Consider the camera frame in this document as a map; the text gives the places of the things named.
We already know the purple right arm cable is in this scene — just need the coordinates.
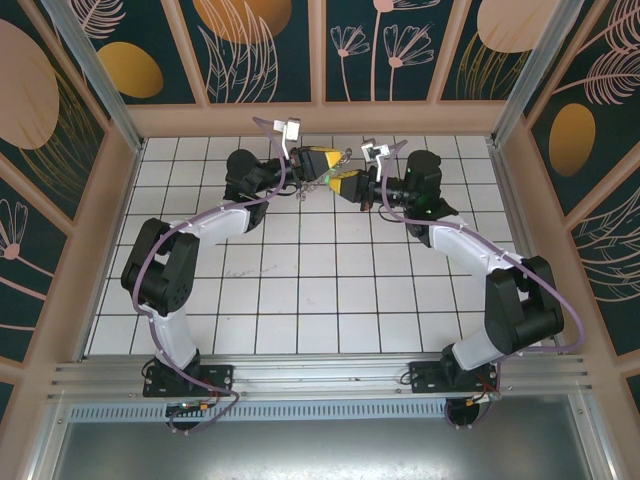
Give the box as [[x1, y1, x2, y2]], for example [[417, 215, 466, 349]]
[[380, 139, 587, 431]]

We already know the wired connector with orange leads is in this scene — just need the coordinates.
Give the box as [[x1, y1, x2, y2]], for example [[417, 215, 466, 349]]
[[464, 389, 501, 406]]

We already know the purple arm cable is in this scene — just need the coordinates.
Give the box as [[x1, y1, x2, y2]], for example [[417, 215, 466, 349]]
[[380, 139, 587, 431], [130, 115, 291, 435]]

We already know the metal keyring with chain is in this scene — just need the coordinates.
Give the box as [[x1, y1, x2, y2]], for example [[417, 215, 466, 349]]
[[293, 146, 357, 202]]

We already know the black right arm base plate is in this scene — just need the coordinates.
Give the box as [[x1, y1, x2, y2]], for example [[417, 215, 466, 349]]
[[407, 360, 501, 396]]

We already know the sheet metal panel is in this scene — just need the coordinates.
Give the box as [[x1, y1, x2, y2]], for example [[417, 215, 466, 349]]
[[29, 418, 621, 480]]

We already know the aluminium side rail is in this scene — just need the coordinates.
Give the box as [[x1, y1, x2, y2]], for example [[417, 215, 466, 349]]
[[487, 142, 569, 354]]

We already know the aluminium frame post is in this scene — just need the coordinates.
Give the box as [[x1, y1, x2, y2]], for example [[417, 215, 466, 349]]
[[39, 0, 147, 154], [491, 0, 585, 147]]

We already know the aluminium mounting rail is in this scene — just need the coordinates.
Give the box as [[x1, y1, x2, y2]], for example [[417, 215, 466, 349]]
[[47, 352, 594, 404]]

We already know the perforated metal cable tray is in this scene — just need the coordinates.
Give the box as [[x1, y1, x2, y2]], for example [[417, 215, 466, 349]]
[[64, 402, 579, 422]]

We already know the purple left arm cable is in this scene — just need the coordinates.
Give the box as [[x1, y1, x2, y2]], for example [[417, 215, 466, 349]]
[[130, 115, 291, 435]]

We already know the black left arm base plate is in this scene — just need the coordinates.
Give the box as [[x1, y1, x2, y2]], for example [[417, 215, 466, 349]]
[[142, 364, 236, 399]]

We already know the small circuit board with LEDs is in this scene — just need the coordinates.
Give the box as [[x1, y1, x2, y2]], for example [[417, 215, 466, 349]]
[[166, 399, 215, 417]]

